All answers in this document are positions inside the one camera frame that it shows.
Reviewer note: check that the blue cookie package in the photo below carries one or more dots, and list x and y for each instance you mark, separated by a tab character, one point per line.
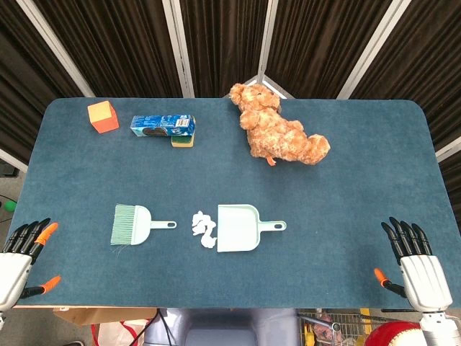
162	124

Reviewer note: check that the white red plastic bag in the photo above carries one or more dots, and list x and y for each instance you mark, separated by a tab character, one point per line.
115	335

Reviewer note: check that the brown teddy bear plush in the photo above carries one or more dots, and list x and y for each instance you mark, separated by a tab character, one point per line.
277	133

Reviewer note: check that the mint green dustpan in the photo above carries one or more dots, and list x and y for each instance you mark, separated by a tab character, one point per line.
237	227

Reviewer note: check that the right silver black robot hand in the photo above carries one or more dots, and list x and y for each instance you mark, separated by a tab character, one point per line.
425	281

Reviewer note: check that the yellow plastic item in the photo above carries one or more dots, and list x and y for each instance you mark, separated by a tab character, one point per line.
308	335

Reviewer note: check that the dark brown curtain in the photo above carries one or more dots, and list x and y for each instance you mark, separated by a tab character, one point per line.
126	47

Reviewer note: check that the white partition frame post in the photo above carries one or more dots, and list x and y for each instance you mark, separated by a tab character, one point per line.
448	150
54	39
179	47
12	159
269	36
375	47

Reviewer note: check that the mint green hand brush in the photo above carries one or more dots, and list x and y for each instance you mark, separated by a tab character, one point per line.
140	225

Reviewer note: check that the orange yellow cube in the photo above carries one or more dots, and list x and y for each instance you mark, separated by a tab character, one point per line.
102	117

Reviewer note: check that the blue felt table mat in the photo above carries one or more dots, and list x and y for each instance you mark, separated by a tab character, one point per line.
108	173

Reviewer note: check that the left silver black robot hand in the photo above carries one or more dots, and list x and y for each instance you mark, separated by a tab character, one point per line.
14	274

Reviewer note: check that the yellow green sponge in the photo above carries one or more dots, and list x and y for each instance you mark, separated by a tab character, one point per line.
183	141

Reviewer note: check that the grey robot torso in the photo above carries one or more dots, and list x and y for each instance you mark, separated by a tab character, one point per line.
223	328

